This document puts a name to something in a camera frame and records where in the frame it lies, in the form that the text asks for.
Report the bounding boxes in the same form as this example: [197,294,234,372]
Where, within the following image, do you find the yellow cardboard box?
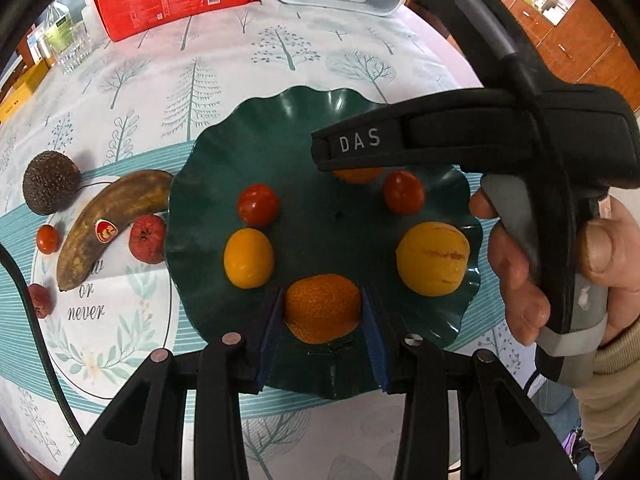
[0,60,49,124]

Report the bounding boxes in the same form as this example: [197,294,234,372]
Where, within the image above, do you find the person right hand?
[468,186,640,348]

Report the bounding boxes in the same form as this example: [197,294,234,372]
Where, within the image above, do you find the red hawthorn fruit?
[128,214,166,264]

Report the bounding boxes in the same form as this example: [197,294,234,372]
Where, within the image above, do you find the tree patterned tablecloth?
[1,0,535,479]

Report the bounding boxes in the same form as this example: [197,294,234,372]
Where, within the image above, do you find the dark green scalloped plate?
[164,84,484,401]

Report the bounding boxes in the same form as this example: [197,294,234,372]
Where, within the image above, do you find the large orange tangerine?
[284,274,361,344]

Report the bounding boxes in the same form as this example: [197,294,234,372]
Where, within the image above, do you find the dark brown avocado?
[23,151,81,216]

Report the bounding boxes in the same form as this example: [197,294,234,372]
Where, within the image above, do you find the red lychee fruit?
[27,283,53,318]

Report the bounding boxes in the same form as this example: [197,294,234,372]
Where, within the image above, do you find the small orange tangerine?
[332,167,384,185]

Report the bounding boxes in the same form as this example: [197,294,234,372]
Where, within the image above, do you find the clear oil bottle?
[43,1,75,56]

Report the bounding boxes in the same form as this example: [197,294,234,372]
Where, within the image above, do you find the yellow striped melon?
[396,222,471,297]

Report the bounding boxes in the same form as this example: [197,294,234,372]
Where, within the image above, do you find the black cable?
[0,242,86,444]

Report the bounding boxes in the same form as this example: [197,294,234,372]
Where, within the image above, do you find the overripe brown banana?
[55,170,174,292]

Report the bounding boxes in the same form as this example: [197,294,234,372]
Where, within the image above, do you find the small red cherry tomato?
[36,224,60,255]

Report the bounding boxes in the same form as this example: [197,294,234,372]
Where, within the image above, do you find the round white printed placemat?
[30,177,179,404]

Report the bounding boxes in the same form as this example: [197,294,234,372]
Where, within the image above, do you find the wooden cabinet row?
[500,0,640,112]

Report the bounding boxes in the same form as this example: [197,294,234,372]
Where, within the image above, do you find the clear glass cup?
[54,21,93,74]

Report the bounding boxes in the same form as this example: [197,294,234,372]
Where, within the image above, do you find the yellow orange kumquat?
[224,228,274,289]

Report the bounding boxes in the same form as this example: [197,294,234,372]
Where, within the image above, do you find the large red tomato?
[382,170,425,216]

